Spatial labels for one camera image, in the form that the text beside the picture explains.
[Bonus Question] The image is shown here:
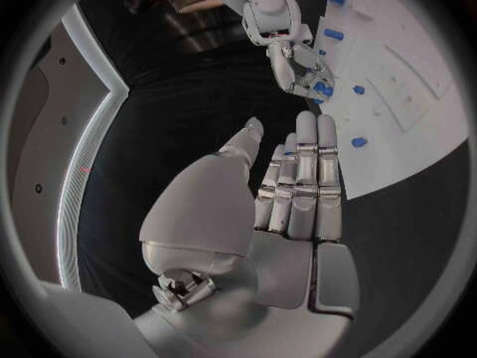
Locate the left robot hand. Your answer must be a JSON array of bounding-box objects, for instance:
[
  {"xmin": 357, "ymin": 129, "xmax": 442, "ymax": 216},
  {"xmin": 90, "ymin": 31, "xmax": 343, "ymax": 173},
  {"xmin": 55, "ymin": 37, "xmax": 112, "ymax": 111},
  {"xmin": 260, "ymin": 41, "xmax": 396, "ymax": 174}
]
[{"xmin": 133, "ymin": 110, "xmax": 362, "ymax": 358}]

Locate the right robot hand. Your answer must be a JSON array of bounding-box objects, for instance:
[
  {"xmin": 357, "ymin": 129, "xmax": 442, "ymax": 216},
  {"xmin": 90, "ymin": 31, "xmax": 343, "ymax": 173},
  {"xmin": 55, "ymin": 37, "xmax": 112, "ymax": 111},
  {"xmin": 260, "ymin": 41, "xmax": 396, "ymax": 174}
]
[{"xmin": 265, "ymin": 39, "xmax": 337, "ymax": 101}]

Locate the blue gear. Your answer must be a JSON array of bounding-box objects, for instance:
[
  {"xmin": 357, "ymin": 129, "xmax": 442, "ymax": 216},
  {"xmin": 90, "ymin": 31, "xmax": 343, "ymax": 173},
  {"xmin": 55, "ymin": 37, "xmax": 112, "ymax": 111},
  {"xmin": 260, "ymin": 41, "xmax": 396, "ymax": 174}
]
[{"xmin": 312, "ymin": 80, "xmax": 335, "ymax": 98}]

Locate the white task board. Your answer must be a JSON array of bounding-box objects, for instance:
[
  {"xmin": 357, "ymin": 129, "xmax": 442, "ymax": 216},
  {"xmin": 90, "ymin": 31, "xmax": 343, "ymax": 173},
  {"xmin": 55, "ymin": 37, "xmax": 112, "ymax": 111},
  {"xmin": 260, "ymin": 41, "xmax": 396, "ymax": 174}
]
[{"xmin": 308, "ymin": 0, "xmax": 471, "ymax": 200}]

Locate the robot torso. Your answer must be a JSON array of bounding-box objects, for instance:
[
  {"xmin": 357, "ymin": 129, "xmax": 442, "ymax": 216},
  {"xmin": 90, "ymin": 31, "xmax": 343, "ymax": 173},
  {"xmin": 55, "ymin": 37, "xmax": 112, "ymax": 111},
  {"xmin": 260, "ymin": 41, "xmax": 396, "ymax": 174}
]
[{"xmin": 6, "ymin": 4, "xmax": 131, "ymax": 291}]

